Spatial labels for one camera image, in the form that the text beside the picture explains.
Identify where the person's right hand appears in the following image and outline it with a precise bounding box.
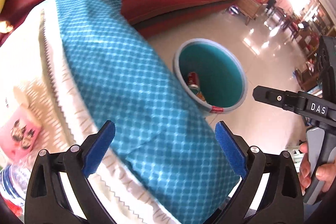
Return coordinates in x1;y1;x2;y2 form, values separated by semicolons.
298;142;336;194

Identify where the patterned teal beige tablecloth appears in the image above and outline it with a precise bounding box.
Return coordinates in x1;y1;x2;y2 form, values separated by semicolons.
0;0;241;224

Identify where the striped ball under table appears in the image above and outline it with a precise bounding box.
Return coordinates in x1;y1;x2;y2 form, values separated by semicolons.
228;5;240;15

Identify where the red drink can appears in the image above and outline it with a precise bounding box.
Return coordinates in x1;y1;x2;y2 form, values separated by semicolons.
187;72;200;95

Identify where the teal grey trash bin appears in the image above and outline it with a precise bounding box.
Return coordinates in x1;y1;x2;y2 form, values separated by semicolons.
173;38;248;116

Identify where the clear plastic bottle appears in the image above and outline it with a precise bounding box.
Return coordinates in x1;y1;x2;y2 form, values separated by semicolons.
1;164;31;209

